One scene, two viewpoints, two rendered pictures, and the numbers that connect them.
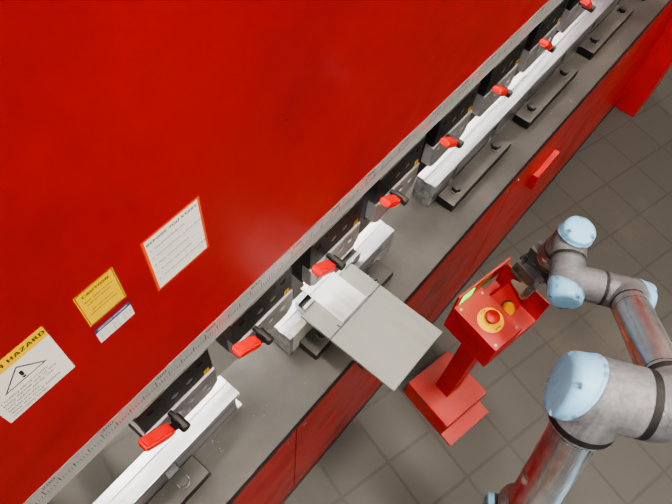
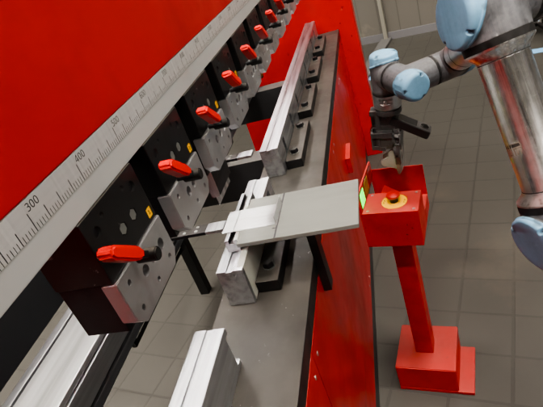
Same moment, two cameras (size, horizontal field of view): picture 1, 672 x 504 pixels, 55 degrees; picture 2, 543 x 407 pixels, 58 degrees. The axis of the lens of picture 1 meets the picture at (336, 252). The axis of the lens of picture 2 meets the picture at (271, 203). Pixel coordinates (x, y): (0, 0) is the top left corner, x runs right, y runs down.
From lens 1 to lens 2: 0.83 m
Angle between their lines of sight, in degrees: 32
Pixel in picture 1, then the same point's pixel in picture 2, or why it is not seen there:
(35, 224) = not seen: outside the picture
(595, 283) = (423, 62)
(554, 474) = (528, 101)
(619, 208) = not seen: hidden behind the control
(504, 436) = (504, 354)
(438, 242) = (310, 180)
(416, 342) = (345, 195)
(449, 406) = (441, 357)
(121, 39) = not seen: outside the picture
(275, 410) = (276, 342)
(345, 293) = (261, 211)
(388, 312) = (305, 198)
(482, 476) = (523, 395)
